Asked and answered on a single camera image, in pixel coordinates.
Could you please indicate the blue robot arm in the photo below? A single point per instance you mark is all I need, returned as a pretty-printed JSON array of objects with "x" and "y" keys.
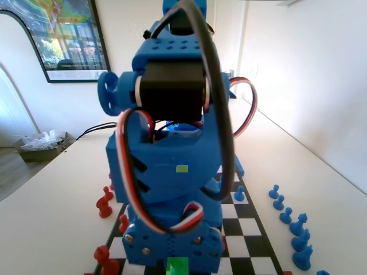
[{"x": 160, "y": 177}]

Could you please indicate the captured red chess pieces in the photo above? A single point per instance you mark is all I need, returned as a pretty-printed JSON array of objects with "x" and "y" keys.
[{"x": 107, "y": 265}]

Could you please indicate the black and white chessboard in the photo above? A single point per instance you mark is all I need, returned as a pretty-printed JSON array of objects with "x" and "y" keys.
[{"x": 249, "y": 243}]

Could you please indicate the black framed poster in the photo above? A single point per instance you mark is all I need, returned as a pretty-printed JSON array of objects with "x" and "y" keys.
[{"x": 71, "y": 28}]

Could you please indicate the clear plastic bag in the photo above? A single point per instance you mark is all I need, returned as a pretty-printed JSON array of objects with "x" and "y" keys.
[{"x": 43, "y": 140}]

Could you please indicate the blue pawn chess piece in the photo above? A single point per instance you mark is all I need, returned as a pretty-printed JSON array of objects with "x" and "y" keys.
[
  {"x": 274, "y": 192},
  {"x": 238, "y": 195},
  {"x": 286, "y": 217},
  {"x": 278, "y": 204}
]

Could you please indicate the small dark blue object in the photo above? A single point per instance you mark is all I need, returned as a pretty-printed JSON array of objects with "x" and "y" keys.
[{"x": 232, "y": 96}]

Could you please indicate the cardboard box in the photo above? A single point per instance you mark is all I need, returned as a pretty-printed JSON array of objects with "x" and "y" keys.
[{"x": 37, "y": 156}]

